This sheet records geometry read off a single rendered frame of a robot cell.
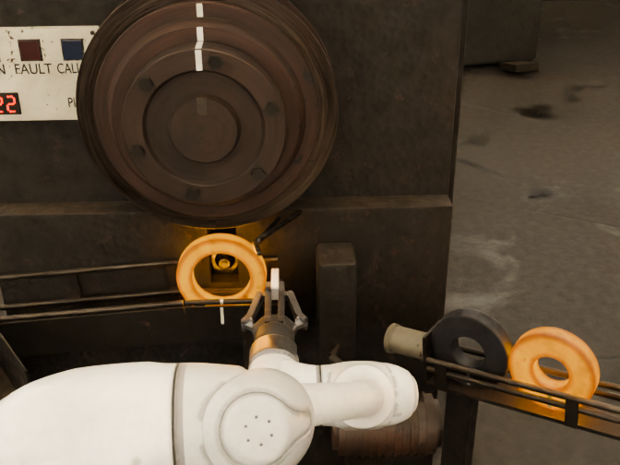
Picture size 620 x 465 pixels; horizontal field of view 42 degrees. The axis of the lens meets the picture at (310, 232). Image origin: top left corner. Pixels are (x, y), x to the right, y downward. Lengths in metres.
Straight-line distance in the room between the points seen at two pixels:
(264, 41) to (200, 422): 0.80
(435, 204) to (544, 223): 1.97
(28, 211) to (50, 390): 0.96
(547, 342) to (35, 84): 1.06
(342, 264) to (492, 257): 1.76
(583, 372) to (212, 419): 0.85
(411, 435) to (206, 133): 0.73
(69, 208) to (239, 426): 1.06
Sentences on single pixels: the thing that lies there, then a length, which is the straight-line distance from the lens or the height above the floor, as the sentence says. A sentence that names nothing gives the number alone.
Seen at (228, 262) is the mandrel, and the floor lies 0.74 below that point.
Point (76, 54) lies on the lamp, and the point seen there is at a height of 1.19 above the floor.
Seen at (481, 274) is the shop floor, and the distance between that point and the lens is 3.20.
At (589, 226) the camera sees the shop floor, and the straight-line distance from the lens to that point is 3.67.
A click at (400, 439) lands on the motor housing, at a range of 1.68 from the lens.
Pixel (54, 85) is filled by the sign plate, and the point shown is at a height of 1.13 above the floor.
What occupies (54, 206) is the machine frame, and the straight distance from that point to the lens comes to 1.77.
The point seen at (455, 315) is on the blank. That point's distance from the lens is 1.52.
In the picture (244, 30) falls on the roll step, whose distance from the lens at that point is 1.41.
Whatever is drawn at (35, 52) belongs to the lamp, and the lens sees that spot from 1.65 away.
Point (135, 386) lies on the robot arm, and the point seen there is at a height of 1.11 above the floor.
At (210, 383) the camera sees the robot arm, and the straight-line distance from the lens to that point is 0.80.
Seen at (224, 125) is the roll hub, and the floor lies 1.13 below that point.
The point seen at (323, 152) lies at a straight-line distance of 1.51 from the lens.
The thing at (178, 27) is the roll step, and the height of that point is 1.28.
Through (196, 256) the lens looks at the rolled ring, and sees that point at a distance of 1.64.
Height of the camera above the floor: 1.60
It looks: 28 degrees down
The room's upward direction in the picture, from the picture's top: 1 degrees counter-clockwise
